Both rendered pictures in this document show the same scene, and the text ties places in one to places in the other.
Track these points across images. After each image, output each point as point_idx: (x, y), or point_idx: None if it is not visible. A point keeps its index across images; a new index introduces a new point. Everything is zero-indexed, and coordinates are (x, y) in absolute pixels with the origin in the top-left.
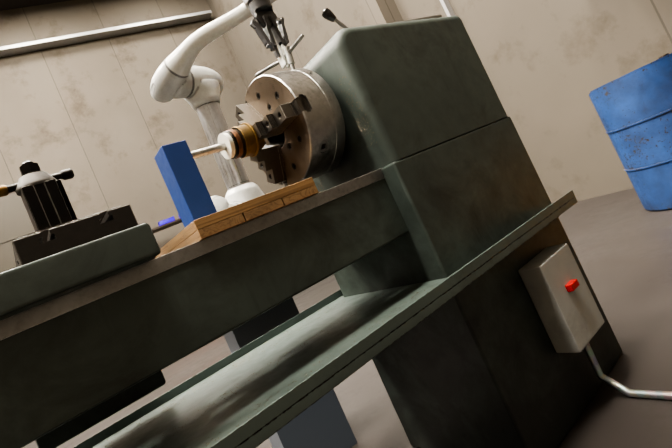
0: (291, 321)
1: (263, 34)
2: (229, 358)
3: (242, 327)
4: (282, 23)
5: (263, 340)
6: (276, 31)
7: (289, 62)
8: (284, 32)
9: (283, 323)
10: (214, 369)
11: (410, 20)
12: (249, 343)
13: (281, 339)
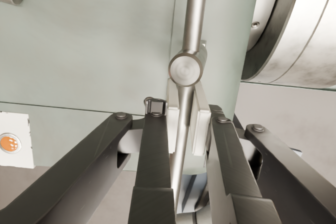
0: (240, 81)
1: (307, 168)
2: (296, 87)
3: None
4: (31, 208)
5: (267, 83)
6: (169, 166)
7: (206, 51)
8: (97, 148)
9: (248, 82)
10: (308, 87)
11: None
12: (279, 86)
13: None
